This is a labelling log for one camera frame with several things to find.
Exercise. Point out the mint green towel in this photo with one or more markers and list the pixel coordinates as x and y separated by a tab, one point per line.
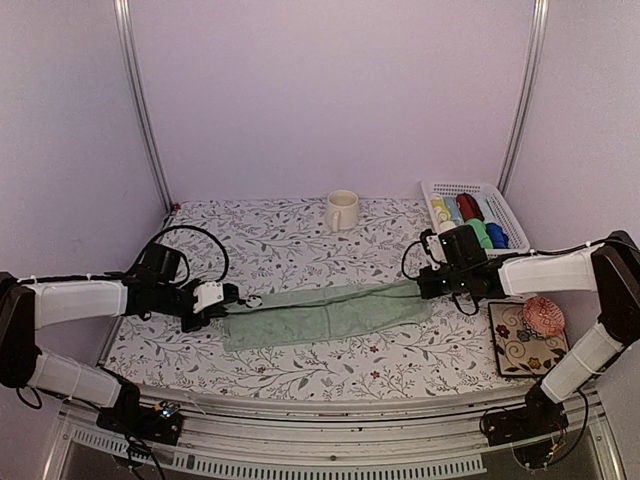
320	315

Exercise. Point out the cream ceramic mug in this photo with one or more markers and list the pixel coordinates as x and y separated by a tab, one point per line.
342	210

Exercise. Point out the green rolled towel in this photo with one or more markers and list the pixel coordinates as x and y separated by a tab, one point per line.
480	230

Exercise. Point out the right aluminium frame post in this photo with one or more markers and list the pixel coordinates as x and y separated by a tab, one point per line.
531	67

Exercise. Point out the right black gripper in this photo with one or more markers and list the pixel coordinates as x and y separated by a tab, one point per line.
430	289

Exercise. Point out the yellow rolled towel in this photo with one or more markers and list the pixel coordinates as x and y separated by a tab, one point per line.
440	209

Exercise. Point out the light blue rolled towel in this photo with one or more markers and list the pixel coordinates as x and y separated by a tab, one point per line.
455	214

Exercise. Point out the floral square plate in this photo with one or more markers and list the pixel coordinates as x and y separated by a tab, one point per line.
519	351

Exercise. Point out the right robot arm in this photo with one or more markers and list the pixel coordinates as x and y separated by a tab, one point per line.
599	276

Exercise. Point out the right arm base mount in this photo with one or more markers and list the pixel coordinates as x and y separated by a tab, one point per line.
501	425

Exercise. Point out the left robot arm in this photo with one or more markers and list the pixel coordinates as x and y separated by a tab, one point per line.
150	285

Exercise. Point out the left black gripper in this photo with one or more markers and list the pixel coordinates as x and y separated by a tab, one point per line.
216	310

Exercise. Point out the left aluminium frame post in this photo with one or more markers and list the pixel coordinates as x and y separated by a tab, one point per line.
124	25

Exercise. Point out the aluminium front rail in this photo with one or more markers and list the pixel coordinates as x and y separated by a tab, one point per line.
430	438

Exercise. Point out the aluminium frame post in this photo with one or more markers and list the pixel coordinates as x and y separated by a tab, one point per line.
124	25
531	67

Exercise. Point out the red rolled towel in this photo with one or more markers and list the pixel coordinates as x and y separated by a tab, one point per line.
469	207

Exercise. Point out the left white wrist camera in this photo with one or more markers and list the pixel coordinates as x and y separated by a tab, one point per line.
208	294

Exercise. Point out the cream white towel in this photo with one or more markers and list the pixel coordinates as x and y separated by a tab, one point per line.
447	225

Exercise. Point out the floral table mat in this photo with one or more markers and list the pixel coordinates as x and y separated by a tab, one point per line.
272	246

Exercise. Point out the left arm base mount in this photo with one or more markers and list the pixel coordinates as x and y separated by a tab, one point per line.
161	423

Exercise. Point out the red patterned bowl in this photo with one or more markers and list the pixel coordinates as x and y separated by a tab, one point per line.
543	317

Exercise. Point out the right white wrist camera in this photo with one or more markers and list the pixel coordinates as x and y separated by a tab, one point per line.
431	245

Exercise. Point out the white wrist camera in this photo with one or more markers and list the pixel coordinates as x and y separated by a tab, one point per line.
208	294
431	245

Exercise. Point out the white plastic basket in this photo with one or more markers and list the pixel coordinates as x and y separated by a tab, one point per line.
480	206

